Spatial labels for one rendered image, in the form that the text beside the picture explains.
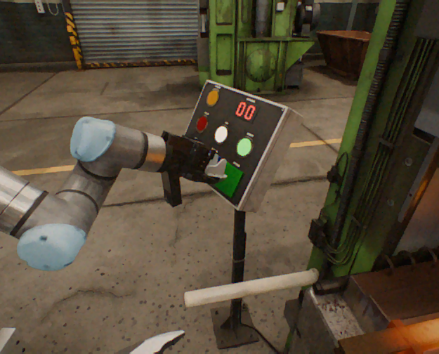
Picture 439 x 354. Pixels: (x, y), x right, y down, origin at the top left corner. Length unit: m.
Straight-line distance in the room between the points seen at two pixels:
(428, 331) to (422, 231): 0.26
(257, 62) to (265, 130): 4.43
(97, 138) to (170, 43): 7.65
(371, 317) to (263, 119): 0.46
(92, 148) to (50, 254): 0.17
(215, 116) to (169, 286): 1.18
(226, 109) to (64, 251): 0.54
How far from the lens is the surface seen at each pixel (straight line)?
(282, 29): 5.21
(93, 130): 0.47
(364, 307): 0.57
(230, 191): 0.69
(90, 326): 1.72
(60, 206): 0.46
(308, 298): 0.62
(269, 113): 0.68
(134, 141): 0.50
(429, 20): 0.42
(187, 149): 0.57
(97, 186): 0.52
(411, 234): 0.71
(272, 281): 0.95
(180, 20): 8.08
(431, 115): 0.40
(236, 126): 0.74
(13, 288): 2.08
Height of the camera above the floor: 1.40
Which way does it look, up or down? 33 degrees down
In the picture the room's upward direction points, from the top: straight up
